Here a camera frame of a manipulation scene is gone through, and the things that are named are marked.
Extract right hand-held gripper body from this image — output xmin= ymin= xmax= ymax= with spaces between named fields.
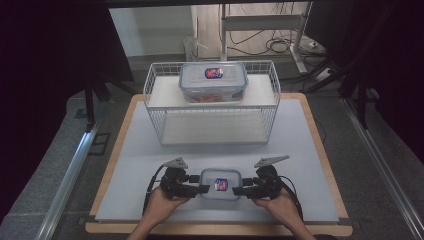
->
xmin=251 ymin=155 xmax=290 ymax=200

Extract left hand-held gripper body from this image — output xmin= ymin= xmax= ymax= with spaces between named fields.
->
xmin=159 ymin=157 xmax=201 ymax=200

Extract small clear container blue seal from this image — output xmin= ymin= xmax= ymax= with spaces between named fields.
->
xmin=199 ymin=168 xmax=243 ymax=201

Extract white wire rack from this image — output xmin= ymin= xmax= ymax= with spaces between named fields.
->
xmin=143 ymin=60 xmax=282 ymax=146

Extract large clear food container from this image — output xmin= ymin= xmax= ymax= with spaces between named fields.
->
xmin=178 ymin=62 xmax=249 ymax=104

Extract person's left hand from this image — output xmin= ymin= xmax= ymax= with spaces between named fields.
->
xmin=145 ymin=185 xmax=193 ymax=231

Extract person's right hand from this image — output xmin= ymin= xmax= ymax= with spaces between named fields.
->
xmin=251 ymin=188 xmax=304 ymax=231

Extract pale table mat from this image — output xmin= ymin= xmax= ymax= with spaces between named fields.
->
xmin=94 ymin=98 xmax=340 ymax=224

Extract black stand legs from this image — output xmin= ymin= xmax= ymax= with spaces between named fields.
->
xmin=301 ymin=54 xmax=372 ymax=130
xmin=82 ymin=75 xmax=113 ymax=133

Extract white power strip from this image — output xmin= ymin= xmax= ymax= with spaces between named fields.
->
xmin=314 ymin=67 xmax=333 ymax=83

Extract dark curtain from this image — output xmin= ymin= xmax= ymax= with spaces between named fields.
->
xmin=0 ymin=0 xmax=135 ymax=223
xmin=304 ymin=0 xmax=424 ymax=164

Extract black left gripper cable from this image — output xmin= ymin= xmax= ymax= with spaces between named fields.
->
xmin=142 ymin=163 xmax=167 ymax=216

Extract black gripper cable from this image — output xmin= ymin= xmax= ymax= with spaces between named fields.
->
xmin=279 ymin=175 xmax=305 ymax=222
xmin=142 ymin=163 xmax=167 ymax=216

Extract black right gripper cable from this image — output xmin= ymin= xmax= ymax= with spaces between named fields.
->
xmin=279 ymin=175 xmax=305 ymax=222

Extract aluminium rail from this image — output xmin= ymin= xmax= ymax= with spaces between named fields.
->
xmin=34 ymin=129 xmax=98 ymax=240
xmin=342 ymin=98 xmax=424 ymax=240

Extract black floor cables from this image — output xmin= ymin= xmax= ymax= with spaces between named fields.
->
xmin=229 ymin=29 xmax=327 ymax=58

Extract white metal desk frame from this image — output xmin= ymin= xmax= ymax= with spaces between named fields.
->
xmin=219 ymin=1 xmax=309 ymax=75

